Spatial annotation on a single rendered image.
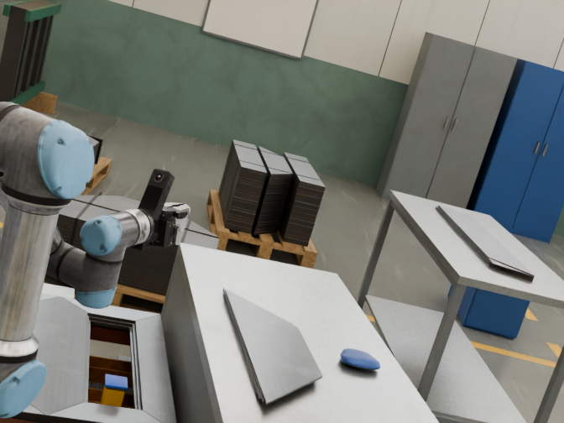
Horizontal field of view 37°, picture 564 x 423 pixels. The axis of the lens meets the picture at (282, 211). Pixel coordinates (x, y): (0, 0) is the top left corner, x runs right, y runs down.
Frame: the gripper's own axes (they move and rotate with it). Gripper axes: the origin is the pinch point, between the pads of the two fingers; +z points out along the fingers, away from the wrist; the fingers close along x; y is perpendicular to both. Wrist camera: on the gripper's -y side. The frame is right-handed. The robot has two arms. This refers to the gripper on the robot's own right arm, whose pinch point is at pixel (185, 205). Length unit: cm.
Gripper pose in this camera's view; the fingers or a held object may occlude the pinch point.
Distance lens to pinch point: 199.2
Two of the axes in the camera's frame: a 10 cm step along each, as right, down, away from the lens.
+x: 9.1, 2.1, -3.6
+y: -1.5, 9.7, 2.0
